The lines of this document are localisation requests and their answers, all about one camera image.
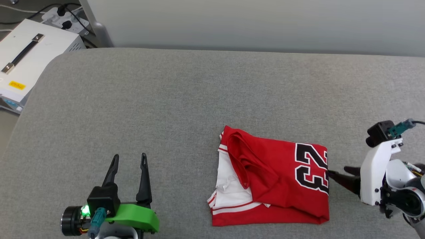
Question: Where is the white partition panel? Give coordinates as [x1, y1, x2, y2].
[79, 0, 425, 57]

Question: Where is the white equipment case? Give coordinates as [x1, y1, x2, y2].
[0, 19, 87, 115]

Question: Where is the black case carry handle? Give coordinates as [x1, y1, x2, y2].
[2, 33, 45, 74]

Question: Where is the grey metal partition foot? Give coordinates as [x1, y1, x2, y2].
[90, 22, 115, 48]

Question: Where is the teal plug right camera cable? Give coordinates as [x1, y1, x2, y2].
[388, 119, 425, 138]

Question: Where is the black floor cable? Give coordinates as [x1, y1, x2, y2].
[0, 3, 97, 43]

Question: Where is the teal plug camera cable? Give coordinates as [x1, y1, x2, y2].
[388, 119, 425, 138]
[88, 207, 107, 239]

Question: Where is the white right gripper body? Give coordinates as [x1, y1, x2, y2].
[360, 139, 403, 205]

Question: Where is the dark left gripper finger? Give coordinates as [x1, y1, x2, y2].
[136, 153, 152, 205]
[102, 154, 119, 187]

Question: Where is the red white basketball jersey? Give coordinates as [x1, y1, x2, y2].
[208, 125, 330, 227]

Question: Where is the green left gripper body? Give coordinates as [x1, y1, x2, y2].
[61, 203, 160, 237]

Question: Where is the grey fabric sofa cushion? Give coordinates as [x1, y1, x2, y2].
[0, 47, 425, 239]

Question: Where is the teal plug left camera cable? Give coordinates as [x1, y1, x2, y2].
[88, 207, 107, 239]

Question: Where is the white power strip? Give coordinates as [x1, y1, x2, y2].
[42, 7, 90, 36]

